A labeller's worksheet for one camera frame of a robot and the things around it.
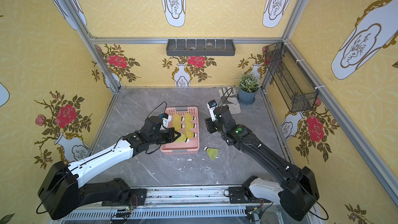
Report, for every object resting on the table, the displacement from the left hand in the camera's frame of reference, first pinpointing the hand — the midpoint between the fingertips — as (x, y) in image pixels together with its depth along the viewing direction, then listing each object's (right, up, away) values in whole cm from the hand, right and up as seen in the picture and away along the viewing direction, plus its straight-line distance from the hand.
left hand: (183, 135), depth 80 cm
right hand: (+13, +8, 0) cm, 16 cm away
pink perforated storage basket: (+4, -8, +10) cm, 14 cm away
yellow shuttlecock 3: (-5, +2, +16) cm, 17 cm away
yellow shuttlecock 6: (-1, -3, +2) cm, 3 cm away
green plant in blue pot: (+40, +28, +20) cm, 53 cm away
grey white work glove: (+31, +21, +36) cm, 52 cm away
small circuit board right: (+32, -33, -8) cm, 47 cm away
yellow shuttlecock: (-7, +7, +19) cm, 22 cm away
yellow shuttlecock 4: (+2, +3, +14) cm, 14 cm away
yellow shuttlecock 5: (+2, -2, +12) cm, 12 cm away
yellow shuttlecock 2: (+1, +7, +20) cm, 21 cm away
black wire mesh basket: (+60, +25, +3) cm, 65 cm away
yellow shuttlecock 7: (+16, -11, +5) cm, 20 cm away
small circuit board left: (-27, -35, -8) cm, 45 cm away
